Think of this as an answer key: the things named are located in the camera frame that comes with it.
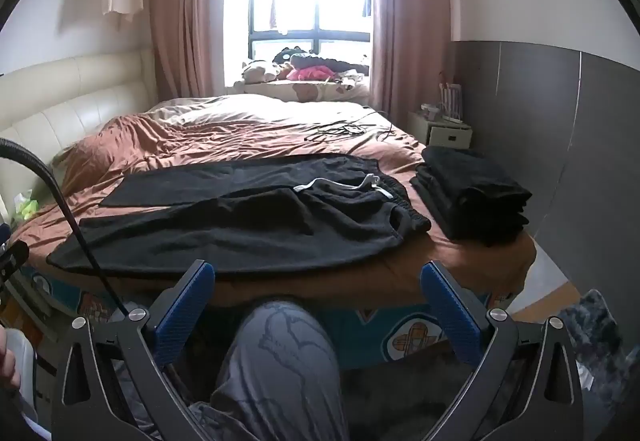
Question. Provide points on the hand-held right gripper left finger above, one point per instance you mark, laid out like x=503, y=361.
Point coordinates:
x=185, y=316

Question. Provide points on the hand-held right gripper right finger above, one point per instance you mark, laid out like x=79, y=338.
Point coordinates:
x=450, y=316

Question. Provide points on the black pants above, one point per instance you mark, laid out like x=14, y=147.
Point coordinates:
x=225, y=221

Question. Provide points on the person's left hand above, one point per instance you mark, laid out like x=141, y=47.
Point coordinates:
x=7, y=363

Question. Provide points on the green packet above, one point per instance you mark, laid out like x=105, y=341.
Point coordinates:
x=26, y=207

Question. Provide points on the cartoon printed bed sheet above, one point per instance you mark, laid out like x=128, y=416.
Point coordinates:
x=370, y=336

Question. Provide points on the person's grey trouser leg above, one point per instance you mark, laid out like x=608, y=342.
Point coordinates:
x=280, y=371

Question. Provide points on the stack of folded black clothes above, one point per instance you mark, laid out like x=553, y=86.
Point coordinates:
x=465, y=191

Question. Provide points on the grey fluffy rug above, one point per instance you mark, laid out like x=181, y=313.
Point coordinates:
x=600, y=341

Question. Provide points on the white nightstand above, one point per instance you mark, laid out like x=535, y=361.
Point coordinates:
x=445, y=133

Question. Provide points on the grey wardrobe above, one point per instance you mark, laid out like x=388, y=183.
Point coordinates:
x=550, y=131

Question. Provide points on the white rack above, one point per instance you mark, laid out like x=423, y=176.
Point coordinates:
x=450, y=98

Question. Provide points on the cream duvet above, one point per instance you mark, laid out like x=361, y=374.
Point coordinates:
x=260, y=108

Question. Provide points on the patterned window seat cushion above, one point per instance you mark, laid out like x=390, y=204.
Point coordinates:
x=305, y=91

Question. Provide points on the white plush toy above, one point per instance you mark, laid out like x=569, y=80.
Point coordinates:
x=257, y=71

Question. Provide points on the pink cloth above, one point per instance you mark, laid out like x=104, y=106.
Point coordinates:
x=310, y=74

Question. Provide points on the black plush toy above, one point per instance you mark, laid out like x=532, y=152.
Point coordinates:
x=305, y=57

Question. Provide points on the pink curtain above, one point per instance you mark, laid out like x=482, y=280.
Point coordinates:
x=410, y=11
x=185, y=11

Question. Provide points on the black framed window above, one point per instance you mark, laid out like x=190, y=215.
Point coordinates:
x=310, y=35

